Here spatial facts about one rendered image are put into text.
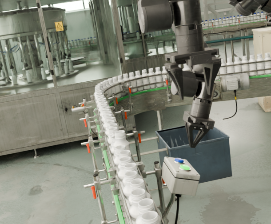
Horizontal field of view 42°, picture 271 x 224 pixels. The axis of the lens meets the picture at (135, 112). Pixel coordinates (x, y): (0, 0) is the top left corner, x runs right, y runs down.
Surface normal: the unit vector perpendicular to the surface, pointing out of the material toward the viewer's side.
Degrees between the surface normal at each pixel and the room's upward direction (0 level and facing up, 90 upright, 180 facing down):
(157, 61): 90
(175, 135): 90
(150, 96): 90
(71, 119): 90
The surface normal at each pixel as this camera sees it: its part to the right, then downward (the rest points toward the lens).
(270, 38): -0.14, 0.27
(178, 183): 0.17, 0.22
